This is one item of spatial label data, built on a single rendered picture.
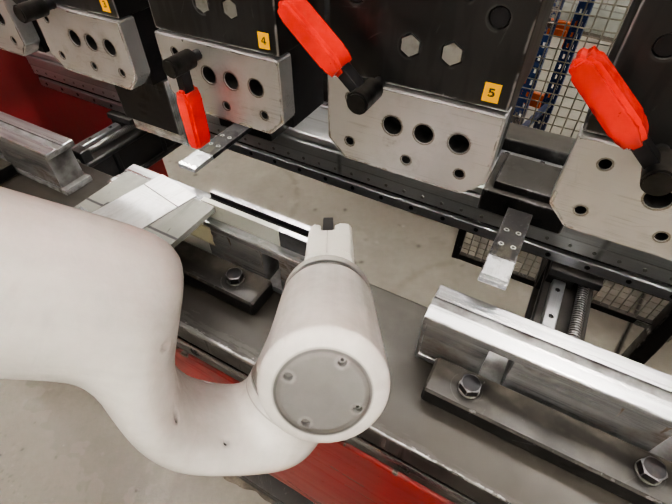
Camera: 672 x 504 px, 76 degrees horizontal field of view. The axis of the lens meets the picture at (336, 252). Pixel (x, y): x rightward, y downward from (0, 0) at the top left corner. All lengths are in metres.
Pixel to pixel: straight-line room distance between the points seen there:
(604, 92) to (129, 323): 0.28
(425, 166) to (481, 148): 0.05
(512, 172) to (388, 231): 1.41
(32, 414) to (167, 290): 1.61
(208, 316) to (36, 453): 1.15
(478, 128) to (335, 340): 0.20
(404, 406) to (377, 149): 0.34
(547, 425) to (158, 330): 0.47
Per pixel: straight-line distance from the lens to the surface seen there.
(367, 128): 0.40
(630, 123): 0.31
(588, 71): 0.29
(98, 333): 0.23
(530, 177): 0.69
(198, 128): 0.48
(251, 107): 0.46
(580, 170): 0.36
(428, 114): 0.37
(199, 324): 0.68
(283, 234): 0.60
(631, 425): 0.62
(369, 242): 2.00
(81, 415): 1.75
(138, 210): 0.69
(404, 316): 0.67
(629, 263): 0.78
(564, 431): 0.61
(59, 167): 1.00
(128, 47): 0.57
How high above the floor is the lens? 1.41
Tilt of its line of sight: 46 degrees down
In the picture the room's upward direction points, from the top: straight up
